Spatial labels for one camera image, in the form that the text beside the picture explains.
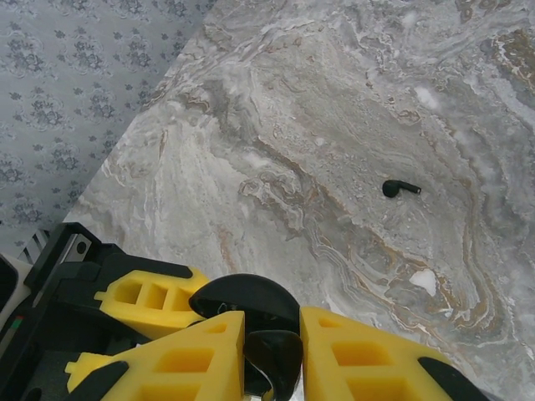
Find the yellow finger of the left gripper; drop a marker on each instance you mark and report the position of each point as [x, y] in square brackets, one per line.
[167, 309]

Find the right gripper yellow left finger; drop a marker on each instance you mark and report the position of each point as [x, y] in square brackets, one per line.
[179, 367]

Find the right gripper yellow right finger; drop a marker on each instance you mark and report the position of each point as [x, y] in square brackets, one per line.
[355, 367]

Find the black earbud charging case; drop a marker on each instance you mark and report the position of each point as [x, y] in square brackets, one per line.
[246, 292]

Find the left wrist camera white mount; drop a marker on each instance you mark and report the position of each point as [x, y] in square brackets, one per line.
[25, 271]

